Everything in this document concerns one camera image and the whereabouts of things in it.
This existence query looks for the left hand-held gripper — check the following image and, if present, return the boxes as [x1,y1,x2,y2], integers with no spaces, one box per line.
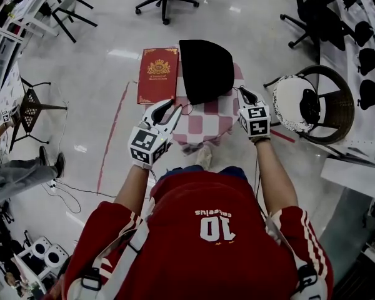
[127,99,183,170]

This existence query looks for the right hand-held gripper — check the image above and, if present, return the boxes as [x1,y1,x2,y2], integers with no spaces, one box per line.
[236,86,272,138]

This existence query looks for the black cloth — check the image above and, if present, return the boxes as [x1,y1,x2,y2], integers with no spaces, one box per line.
[178,39,248,117]

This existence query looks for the person's left forearm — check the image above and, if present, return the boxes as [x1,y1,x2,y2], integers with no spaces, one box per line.
[114,166,151,214]

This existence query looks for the person's right forearm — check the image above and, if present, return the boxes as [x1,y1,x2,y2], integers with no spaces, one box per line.
[249,135,299,215]

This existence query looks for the red book gold emblem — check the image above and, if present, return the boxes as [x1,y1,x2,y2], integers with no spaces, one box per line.
[136,47,179,106]

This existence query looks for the white round seat cushion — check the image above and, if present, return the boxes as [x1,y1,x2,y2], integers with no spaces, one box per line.
[273,75,316,134]

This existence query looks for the table with checkered tablecloth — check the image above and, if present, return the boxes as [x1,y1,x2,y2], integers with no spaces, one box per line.
[162,45,248,156]

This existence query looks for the person's white shoe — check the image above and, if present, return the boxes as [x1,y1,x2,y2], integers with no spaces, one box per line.
[195,145,214,170]

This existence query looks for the person's blue shorts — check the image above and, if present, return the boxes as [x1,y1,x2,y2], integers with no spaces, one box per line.
[159,164,248,183]

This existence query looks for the dark wicker round chair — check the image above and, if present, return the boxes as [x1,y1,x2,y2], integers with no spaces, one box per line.
[264,64,356,146]

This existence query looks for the rows of black bags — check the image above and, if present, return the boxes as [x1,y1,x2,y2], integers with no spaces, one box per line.
[340,0,375,111]

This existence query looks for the white slanted beam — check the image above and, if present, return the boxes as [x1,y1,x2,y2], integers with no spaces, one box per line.
[320,157,375,204]

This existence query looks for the black metal lattice chair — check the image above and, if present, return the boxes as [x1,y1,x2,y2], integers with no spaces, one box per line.
[9,78,69,153]

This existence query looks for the white triangle-patterned table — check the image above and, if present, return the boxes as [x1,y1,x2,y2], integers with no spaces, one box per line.
[0,61,23,112]

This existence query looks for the person's red jersey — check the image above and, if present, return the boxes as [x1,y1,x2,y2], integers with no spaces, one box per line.
[62,170,334,300]

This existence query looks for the white round-window backpack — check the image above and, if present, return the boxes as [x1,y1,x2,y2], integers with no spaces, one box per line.
[44,244,70,269]
[31,236,53,261]

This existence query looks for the white shelving unit with boxes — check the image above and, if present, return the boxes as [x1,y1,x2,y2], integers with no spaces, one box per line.
[0,20,23,84]

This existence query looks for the white desk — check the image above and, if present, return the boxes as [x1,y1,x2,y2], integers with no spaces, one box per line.
[0,0,66,42]

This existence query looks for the white shoulder strap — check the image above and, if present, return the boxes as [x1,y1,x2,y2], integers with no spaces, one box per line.
[90,219,151,300]

